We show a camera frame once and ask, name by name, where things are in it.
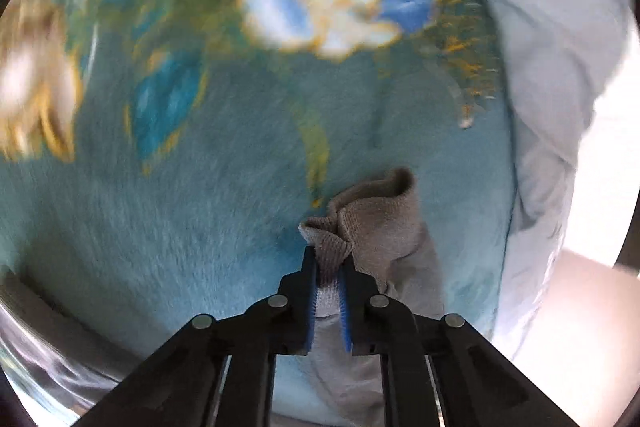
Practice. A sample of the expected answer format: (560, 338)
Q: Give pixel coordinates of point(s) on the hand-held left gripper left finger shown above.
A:
(311, 302)

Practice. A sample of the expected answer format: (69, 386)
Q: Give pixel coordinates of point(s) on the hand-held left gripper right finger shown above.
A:
(344, 307)

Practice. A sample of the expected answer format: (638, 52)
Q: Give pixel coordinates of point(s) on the beige grey knit garment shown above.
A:
(390, 247)

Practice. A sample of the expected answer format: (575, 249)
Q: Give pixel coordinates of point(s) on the teal floral plush blanket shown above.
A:
(175, 232)

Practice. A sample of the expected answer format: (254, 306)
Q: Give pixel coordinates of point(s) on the light blue daisy duvet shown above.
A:
(545, 57)

